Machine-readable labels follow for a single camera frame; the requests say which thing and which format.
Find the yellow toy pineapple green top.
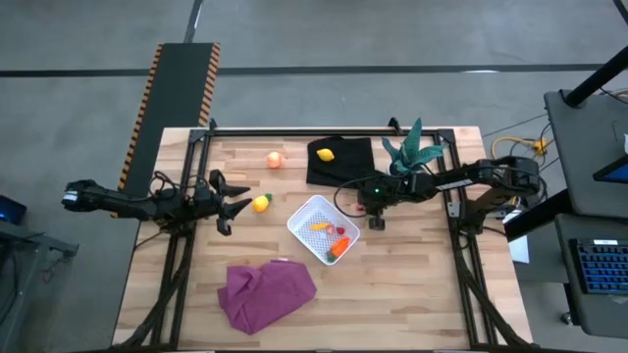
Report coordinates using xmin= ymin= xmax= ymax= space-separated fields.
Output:
xmin=250 ymin=192 xmax=275 ymax=214

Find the yellow cable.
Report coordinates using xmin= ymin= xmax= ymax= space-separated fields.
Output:
xmin=491 ymin=135 xmax=549 ymax=161

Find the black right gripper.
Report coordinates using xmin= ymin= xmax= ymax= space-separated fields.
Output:
xmin=355 ymin=175 xmax=409 ymax=232

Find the blue screen tablet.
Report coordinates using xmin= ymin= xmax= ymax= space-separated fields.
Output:
xmin=592 ymin=153 xmax=628 ymax=185

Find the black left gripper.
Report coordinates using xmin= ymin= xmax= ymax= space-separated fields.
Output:
xmin=183 ymin=168 xmax=254 ymax=237

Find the black cloth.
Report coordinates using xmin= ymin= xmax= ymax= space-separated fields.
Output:
xmin=305 ymin=135 xmax=377 ymax=189

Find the grey desk top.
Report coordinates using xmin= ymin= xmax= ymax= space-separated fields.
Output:
xmin=543 ymin=88 xmax=628 ymax=220

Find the blue-lit black keyboard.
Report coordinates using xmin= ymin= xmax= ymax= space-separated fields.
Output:
xmin=568 ymin=237 xmax=628 ymax=296

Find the grey keyboard desk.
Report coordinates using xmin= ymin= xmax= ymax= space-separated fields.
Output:
xmin=553 ymin=212 xmax=628 ymax=340

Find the blue-lit black device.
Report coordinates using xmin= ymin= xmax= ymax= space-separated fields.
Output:
xmin=0 ymin=194 xmax=28 ymax=227

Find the white perforated plastic basket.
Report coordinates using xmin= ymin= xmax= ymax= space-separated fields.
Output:
xmin=286 ymin=194 xmax=362 ymax=267

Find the grey metal stand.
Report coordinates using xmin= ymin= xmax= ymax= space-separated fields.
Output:
xmin=0 ymin=220 xmax=80 ymax=353

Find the black aluminium table frame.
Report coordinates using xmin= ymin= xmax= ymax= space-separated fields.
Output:
xmin=111 ymin=117 xmax=537 ymax=352

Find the black hazard-striped floor mat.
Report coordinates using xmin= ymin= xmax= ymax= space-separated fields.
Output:
xmin=109 ymin=41 xmax=222 ymax=220

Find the white paper sheet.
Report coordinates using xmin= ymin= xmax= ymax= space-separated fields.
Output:
xmin=506 ymin=234 xmax=532 ymax=266

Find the green artificial plant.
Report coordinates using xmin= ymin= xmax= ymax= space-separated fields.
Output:
xmin=381 ymin=117 xmax=445 ymax=176

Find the magenta cloth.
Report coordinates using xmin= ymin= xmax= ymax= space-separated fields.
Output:
xmin=216 ymin=258 xmax=319 ymax=337

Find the orange toy carrot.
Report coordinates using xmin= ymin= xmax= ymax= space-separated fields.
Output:
xmin=325 ymin=235 xmax=351 ymax=263

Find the black diagonal pole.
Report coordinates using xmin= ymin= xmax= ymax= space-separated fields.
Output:
xmin=562 ymin=45 xmax=628 ymax=109

